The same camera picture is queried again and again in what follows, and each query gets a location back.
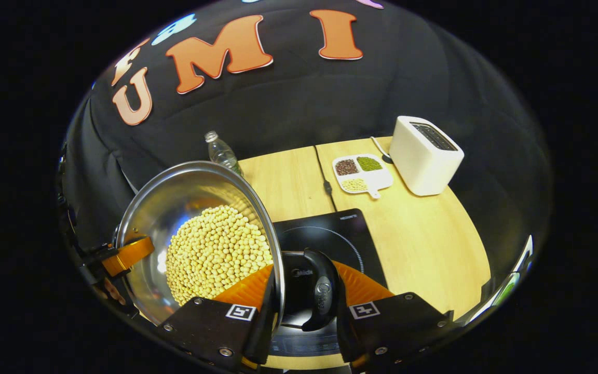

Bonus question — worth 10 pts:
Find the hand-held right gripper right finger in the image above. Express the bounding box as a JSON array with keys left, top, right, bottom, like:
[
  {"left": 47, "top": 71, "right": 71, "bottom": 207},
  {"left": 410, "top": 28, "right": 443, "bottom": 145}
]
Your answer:
[{"left": 333, "top": 260, "right": 453, "bottom": 367}]

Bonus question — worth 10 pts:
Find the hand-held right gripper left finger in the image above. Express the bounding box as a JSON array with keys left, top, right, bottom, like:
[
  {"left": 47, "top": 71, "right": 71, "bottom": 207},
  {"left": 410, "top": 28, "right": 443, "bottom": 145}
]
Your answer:
[{"left": 156, "top": 264, "right": 279, "bottom": 372}]

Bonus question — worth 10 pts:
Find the stainless steel pot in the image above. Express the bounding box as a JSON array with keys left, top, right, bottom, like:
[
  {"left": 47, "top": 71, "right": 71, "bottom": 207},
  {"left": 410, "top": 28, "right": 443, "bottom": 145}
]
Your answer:
[{"left": 115, "top": 160, "right": 341, "bottom": 333}]

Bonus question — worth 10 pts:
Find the black induction cooktop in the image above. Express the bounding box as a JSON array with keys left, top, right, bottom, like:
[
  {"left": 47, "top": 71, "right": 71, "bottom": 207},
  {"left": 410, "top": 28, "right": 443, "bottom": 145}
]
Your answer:
[{"left": 268, "top": 209, "right": 388, "bottom": 356}]

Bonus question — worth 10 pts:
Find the large pile of soybeans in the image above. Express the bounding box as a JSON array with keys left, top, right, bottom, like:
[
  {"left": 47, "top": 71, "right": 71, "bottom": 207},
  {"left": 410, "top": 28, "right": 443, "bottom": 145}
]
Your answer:
[{"left": 165, "top": 205, "right": 274, "bottom": 306}]

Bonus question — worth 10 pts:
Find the clear plastic water bottle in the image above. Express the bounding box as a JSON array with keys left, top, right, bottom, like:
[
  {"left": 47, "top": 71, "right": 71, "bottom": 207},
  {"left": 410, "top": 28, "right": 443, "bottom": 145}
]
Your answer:
[{"left": 205, "top": 131, "right": 244, "bottom": 177}]

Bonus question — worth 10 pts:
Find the white divided dish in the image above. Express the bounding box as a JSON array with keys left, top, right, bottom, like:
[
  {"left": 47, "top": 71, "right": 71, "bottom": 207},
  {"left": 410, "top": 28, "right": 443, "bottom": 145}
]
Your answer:
[{"left": 332, "top": 154, "right": 394, "bottom": 199}]

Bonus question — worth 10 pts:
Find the white toaster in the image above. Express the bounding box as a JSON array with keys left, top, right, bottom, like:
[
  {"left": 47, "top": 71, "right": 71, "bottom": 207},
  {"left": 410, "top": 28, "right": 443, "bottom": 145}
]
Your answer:
[{"left": 389, "top": 115, "right": 465, "bottom": 196}]

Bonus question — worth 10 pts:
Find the black backdrop cloth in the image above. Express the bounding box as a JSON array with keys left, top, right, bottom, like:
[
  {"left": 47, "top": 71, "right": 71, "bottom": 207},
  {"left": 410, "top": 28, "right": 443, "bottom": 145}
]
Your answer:
[{"left": 60, "top": 0, "right": 554, "bottom": 271}]

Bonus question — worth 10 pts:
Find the black power cable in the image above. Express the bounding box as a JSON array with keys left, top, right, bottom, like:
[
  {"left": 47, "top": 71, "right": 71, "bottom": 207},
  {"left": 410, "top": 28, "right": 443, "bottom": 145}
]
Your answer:
[{"left": 315, "top": 146, "right": 335, "bottom": 211}]

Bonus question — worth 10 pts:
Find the white power cable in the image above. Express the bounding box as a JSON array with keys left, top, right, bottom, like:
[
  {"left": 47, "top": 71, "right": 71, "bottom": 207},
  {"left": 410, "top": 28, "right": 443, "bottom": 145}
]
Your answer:
[{"left": 371, "top": 136, "right": 394, "bottom": 164}]

